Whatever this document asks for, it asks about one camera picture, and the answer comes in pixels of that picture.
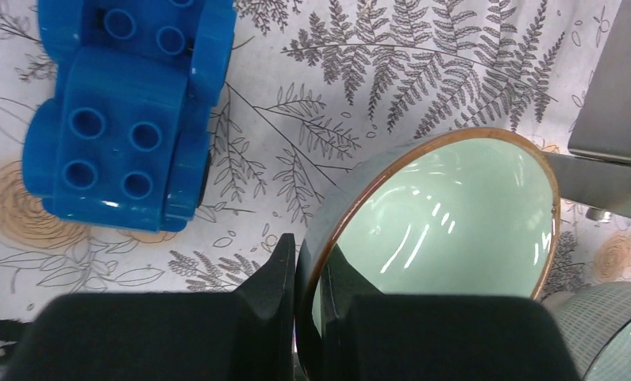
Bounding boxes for steel two-tier dish rack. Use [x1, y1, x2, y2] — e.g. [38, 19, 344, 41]
[547, 1, 631, 221]

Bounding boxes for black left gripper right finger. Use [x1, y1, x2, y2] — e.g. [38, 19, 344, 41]
[321, 248, 579, 380]

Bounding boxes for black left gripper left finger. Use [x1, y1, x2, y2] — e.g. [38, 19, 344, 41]
[5, 233, 296, 380]

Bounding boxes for green celadon bowl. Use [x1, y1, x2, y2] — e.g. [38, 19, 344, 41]
[295, 127, 560, 380]
[541, 282, 631, 380]

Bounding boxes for blue sponge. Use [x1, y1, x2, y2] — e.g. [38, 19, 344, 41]
[22, 0, 237, 233]

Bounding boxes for floral tablecloth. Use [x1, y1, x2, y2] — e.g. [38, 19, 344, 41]
[0, 0, 631, 323]

